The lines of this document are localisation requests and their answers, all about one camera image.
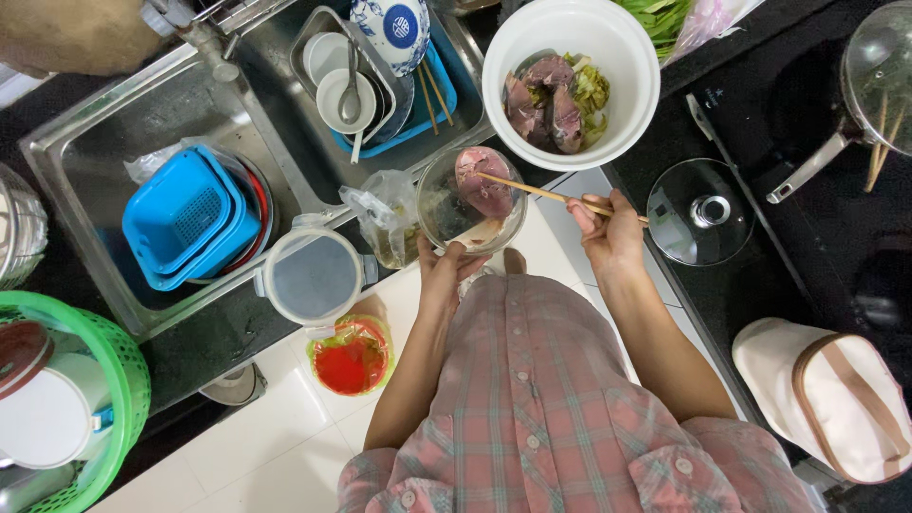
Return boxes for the stainless steel double sink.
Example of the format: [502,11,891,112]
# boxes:
[19,0,500,343]

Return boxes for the large blue plastic basket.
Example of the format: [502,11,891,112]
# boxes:
[138,144,264,292]

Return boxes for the large white bowl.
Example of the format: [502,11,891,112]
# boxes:
[482,0,661,172]

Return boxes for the pan with glass lid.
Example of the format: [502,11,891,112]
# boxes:
[766,0,912,206]

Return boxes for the white plastic container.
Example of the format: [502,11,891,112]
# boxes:
[0,352,115,472]

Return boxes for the person's right hand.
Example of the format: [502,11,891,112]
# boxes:
[566,187,647,280]

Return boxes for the stainless steel pot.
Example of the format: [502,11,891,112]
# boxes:
[0,162,50,292]

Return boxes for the metal faucet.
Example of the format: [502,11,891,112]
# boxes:
[139,0,241,84]

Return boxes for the pinkish plastic bag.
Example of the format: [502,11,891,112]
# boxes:
[661,0,769,69]

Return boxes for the thin wooden chopstick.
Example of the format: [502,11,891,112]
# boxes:
[422,58,456,128]
[416,64,440,137]

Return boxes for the green plastic basket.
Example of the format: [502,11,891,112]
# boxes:
[0,291,152,513]

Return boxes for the cooked meat slice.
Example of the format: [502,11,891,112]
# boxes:
[523,56,577,91]
[547,85,587,155]
[503,71,544,141]

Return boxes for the crumpled clear plastic bag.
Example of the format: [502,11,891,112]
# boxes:
[123,137,197,187]

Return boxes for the bin with red bag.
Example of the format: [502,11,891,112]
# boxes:
[306,313,397,398]

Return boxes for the person's left hand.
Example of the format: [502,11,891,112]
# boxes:
[416,235,494,319]

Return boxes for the small blue plastic basket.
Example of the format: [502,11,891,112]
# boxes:
[122,149,234,276]

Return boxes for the pickled green vegetables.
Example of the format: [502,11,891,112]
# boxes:
[561,53,612,148]

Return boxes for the clear plastic bag with liquid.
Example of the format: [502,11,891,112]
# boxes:
[339,170,423,271]

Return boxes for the red-rimmed metal basin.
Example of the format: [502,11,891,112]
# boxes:
[187,152,276,286]

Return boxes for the blue patterned porcelain bowl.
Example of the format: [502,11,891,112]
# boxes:
[349,0,431,78]

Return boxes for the pink meat slab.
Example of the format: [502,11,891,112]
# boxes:
[455,147,516,219]

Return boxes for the blue plastic tray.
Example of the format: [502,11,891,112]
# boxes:
[330,39,459,160]

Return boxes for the pair of cooking chopsticks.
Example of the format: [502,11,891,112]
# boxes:
[864,91,907,194]

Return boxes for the rectangular steel tray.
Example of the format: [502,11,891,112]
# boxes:
[288,6,400,144]

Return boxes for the clear glass bowl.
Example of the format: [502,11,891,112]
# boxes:
[416,146,529,258]

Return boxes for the black induction cooktop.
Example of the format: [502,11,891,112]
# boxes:
[684,0,912,343]

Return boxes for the fresh green leafy vegetables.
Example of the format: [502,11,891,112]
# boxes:
[611,0,694,62]

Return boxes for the brown round lid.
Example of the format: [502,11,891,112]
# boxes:
[0,320,55,401]

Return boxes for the round clip-lock container lid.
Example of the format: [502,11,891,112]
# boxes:
[254,214,379,340]

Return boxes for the pink plaid shirt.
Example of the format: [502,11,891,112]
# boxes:
[336,274,822,513]

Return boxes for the small white bowl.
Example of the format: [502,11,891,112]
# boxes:
[303,32,352,88]
[315,68,378,135]

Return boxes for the cream bag with tan trim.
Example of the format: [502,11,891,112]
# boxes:
[731,317,912,486]

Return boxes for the metal spoon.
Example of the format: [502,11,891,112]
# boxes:
[337,39,363,126]

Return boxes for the light wooden chopstick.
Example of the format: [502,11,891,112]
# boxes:
[475,171,651,223]
[475,173,651,225]

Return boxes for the glass lid with steel knob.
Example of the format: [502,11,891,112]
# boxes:
[646,158,757,268]

